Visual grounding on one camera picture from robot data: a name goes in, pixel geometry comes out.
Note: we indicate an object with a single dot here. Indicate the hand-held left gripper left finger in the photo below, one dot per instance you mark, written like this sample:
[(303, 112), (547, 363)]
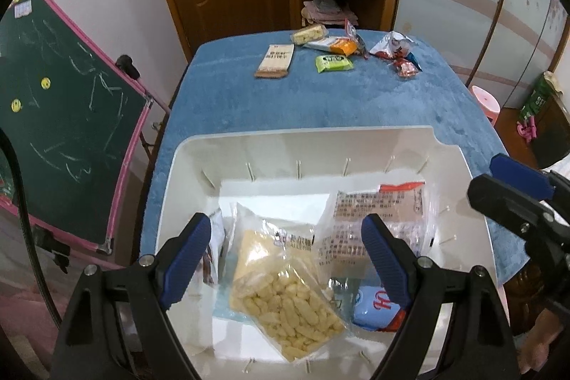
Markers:
[(187, 260)]

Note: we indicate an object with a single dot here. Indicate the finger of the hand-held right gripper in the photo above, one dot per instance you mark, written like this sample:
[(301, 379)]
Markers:
[(519, 175), (503, 197)]

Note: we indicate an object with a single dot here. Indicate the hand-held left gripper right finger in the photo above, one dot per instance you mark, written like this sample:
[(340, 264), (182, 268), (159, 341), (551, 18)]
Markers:
[(385, 260)]

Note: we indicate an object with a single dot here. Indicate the large clear bread packet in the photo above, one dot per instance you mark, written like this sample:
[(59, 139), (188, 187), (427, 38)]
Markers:
[(352, 224)]

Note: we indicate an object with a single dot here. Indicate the blue biscuit packet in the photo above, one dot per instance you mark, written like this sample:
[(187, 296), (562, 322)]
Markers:
[(372, 308)]

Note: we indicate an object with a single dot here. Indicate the corn puff sticks packet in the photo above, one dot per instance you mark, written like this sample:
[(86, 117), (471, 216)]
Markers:
[(285, 304)]

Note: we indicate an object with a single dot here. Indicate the white plastic bin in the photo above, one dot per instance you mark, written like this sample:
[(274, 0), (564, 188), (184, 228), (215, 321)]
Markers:
[(276, 155)]

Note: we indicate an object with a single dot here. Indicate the blue cone-shaped packet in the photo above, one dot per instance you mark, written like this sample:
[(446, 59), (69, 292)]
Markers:
[(414, 61)]

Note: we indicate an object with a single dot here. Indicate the small red packet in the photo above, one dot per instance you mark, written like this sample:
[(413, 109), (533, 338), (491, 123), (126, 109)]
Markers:
[(405, 69)]

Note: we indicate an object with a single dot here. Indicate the white red packet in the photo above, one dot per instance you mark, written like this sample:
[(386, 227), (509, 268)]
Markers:
[(392, 46)]

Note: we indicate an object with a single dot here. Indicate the green snack packet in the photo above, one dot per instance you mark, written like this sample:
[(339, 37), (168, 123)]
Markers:
[(334, 63)]

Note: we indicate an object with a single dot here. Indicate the red dark snack packet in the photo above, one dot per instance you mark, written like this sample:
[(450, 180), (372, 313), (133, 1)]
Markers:
[(354, 37)]

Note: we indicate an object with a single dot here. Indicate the beige wafer packet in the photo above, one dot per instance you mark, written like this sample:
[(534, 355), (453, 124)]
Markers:
[(274, 61)]

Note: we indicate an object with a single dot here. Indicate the white orange snack packet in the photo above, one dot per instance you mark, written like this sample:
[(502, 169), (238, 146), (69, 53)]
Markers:
[(338, 46)]

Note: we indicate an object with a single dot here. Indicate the yellow cake packet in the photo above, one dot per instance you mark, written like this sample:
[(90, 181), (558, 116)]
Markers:
[(309, 35)]

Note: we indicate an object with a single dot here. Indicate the person's right forearm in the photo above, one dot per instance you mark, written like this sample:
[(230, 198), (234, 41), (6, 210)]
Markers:
[(539, 340)]

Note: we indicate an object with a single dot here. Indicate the pink toy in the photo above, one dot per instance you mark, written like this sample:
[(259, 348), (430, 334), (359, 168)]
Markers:
[(527, 130)]

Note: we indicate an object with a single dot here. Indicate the dark wooden cabinet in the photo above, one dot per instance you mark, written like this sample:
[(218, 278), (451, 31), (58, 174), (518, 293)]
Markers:
[(554, 135)]

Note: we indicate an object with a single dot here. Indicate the green bag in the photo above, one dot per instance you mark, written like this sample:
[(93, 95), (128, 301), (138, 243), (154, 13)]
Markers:
[(536, 97)]

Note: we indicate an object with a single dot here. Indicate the pink plastic stool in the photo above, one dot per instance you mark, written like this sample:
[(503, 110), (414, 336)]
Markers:
[(485, 101)]

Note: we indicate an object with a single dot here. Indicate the blue plush blanket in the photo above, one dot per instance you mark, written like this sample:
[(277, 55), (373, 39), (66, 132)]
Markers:
[(311, 104)]

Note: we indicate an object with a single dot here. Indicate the floral sliding wardrobe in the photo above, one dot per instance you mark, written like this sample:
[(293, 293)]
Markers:
[(445, 6)]

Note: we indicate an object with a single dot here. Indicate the black easel knob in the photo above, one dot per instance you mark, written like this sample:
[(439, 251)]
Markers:
[(127, 66)]

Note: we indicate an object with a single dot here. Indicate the yellow smiley magnet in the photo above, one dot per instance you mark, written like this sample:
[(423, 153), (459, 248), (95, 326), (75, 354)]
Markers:
[(45, 83), (16, 105)]

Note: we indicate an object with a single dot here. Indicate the pink folded cloth stack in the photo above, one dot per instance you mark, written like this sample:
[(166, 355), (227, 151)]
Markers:
[(327, 10)]

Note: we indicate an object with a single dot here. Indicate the green chalkboard pink frame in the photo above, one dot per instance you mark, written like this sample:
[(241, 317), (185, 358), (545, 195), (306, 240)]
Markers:
[(67, 130)]

